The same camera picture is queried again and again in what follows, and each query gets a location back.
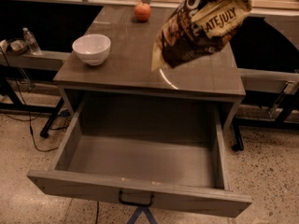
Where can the brown chip bag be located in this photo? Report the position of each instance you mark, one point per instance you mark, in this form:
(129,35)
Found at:
(197,28)

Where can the grey open drawer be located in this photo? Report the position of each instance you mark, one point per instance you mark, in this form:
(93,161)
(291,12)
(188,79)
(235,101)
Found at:
(172,148)

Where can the grey counter cabinet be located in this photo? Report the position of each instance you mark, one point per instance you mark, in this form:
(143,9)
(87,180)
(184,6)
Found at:
(128,66)

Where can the white bowl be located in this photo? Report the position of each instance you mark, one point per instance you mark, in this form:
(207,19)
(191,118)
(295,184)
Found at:
(92,49)

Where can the red apple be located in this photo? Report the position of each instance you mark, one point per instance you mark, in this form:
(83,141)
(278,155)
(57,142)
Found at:
(142,12)

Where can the black table leg right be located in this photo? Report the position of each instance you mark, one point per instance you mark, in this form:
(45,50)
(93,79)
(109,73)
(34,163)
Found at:
(238,145)

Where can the black table leg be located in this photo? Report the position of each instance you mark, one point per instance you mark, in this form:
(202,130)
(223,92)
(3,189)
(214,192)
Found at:
(53,114)
(238,145)

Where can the grey left side bench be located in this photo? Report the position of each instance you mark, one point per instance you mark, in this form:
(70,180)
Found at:
(47,60)

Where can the grey bench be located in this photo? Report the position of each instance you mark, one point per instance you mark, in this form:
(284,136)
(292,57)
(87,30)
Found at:
(47,60)
(269,81)

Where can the grey right side bench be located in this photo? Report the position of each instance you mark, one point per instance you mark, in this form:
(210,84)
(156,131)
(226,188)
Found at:
(269,81)

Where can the black table leg left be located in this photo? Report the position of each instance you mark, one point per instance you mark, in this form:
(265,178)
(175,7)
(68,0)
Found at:
(53,114)

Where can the clear plastic water bottle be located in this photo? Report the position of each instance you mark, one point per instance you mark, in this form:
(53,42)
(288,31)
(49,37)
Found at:
(31,41)

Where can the small bowl with items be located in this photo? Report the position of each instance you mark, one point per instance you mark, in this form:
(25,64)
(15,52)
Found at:
(13,47)

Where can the black drawer handle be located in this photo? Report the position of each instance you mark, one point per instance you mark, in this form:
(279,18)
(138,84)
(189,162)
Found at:
(136,199)

